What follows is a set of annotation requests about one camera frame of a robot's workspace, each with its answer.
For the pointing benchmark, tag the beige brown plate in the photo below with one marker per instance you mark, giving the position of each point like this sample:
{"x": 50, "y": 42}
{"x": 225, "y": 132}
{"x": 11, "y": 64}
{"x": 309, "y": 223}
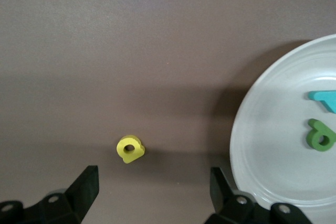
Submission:
{"x": 275, "y": 161}

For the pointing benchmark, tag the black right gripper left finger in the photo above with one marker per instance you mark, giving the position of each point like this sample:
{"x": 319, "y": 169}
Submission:
{"x": 65, "y": 208}

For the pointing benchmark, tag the brown table cover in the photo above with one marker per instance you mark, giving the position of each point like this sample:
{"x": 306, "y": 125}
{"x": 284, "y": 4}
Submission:
{"x": 78, "y": 24}

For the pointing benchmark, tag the teal foam letter y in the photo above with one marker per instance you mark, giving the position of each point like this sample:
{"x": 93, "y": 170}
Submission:
{"x": 325, "y": 98}

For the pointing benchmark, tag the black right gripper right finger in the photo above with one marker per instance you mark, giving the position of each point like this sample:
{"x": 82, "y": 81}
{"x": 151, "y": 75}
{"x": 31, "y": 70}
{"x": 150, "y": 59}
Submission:
{"x": 236, "y": 213}

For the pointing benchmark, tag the green foam letter p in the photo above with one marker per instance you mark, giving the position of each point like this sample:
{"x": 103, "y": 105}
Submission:
{"x": 312, "y": 137}

